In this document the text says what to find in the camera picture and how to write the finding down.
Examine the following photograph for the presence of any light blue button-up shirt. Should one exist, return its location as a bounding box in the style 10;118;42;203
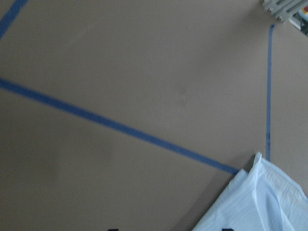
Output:
194;153;308;231

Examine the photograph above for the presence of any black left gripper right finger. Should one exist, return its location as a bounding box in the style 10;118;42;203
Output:
221;227;234;231

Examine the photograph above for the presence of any aluminium frame post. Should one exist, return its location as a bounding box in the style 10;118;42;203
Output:
261;0;308;22

